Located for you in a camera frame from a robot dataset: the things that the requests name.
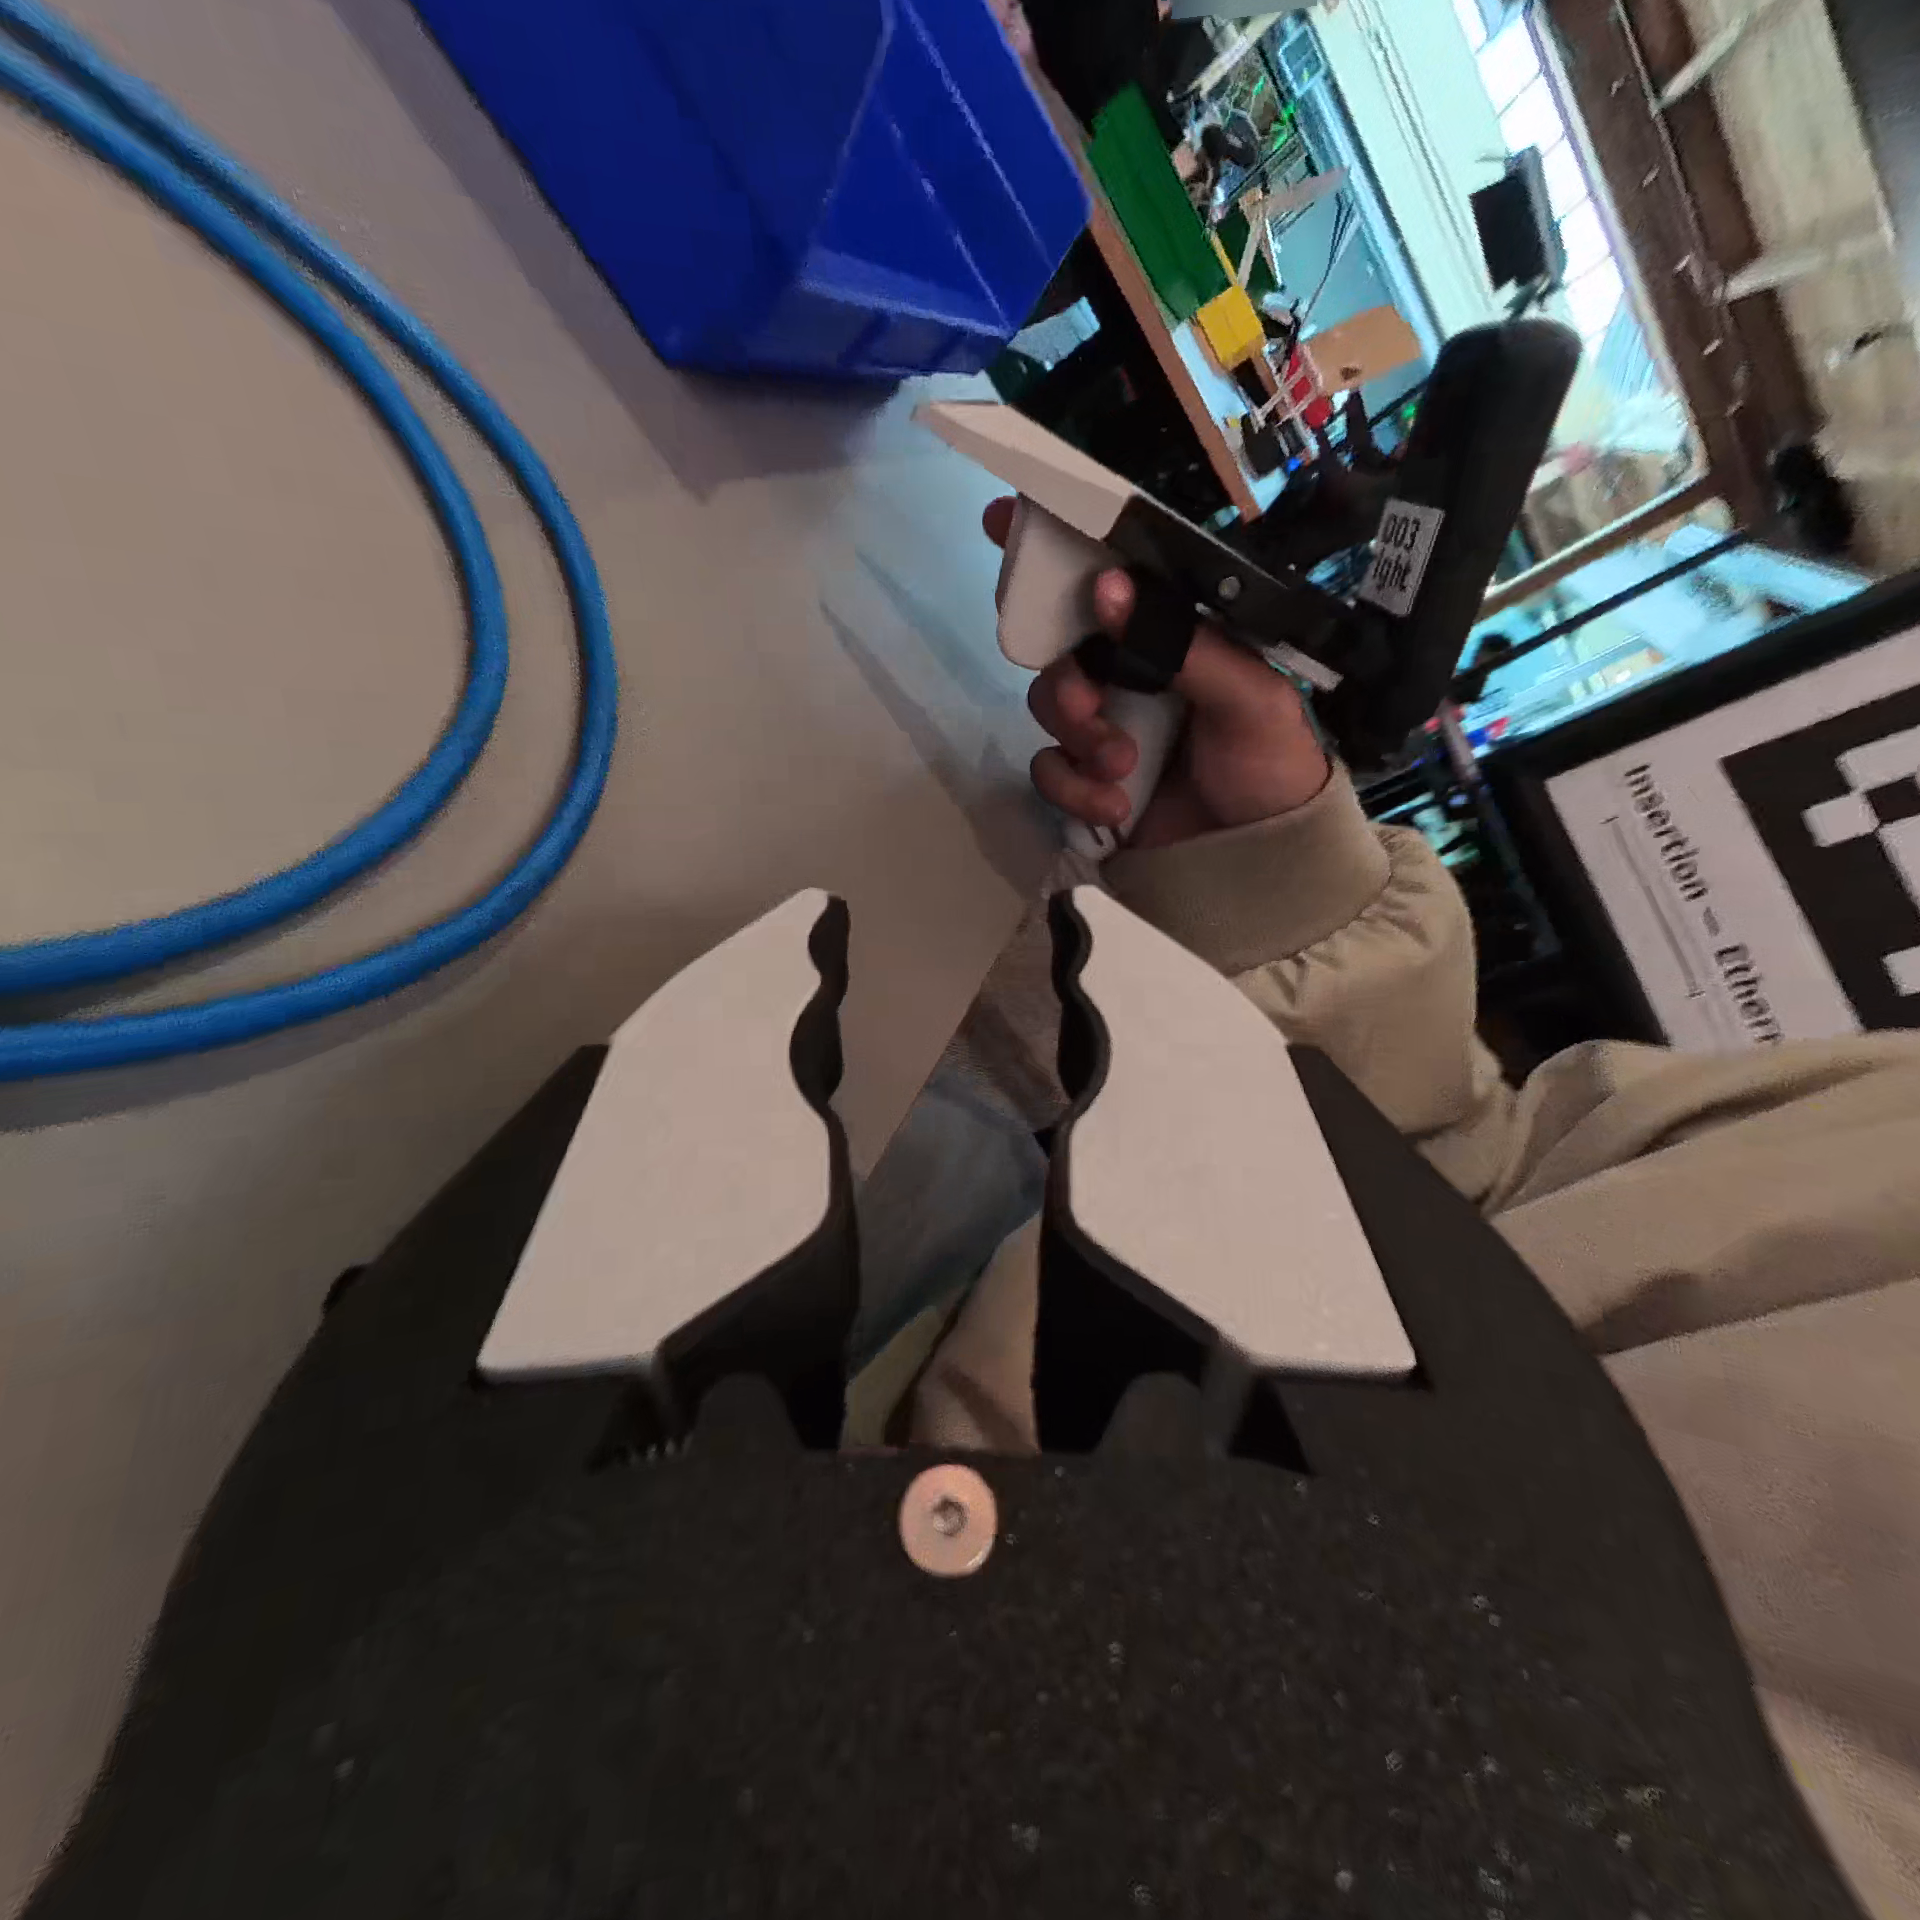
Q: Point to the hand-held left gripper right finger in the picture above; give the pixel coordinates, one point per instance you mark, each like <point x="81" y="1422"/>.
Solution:
<point x="1214" y="1185"/>

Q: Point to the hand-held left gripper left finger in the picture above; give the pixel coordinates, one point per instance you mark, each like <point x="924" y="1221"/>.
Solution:
<point x="675" y="1185"/>

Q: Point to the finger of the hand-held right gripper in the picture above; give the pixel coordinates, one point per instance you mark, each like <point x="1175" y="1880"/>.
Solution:
<point x="1037" y="459"/>

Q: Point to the blue plastic bin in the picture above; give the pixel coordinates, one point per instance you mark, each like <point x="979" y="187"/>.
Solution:
<point x="780" y="166"/>

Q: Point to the person's right forearm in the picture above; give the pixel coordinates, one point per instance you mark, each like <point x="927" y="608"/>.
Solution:
<point x="1349" y="931"/>

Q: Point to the person's right hand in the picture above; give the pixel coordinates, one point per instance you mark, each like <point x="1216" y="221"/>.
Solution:
<point x="1244" y="735"/>

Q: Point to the yellow plastic bin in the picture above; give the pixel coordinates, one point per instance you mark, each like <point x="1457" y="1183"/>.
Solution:
<point x="1233" y="324"/>

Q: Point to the person's blue jeans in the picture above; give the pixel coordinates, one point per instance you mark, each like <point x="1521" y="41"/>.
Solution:
<point x="944" y="1201"/>

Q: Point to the green plastic bin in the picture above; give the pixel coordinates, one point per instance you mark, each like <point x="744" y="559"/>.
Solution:
<point x="1155" y="212"/>

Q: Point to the black framed printed sign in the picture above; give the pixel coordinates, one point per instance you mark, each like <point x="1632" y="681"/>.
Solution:
<point x="1771" y="856"/>

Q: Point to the person's beige jacket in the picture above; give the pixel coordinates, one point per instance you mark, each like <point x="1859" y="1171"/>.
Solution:
<point x="1800" y="1500"/>

